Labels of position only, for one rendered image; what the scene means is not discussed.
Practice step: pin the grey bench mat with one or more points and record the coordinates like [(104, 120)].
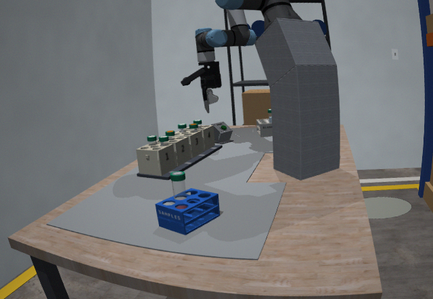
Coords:
[(124, 211)]

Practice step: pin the blue tube rack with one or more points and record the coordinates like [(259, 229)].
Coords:
[(202, 211)]

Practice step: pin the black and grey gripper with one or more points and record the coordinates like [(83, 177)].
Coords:
[(212, 80)]

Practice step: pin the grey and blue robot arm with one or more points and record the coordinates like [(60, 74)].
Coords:
[(239, 35)]

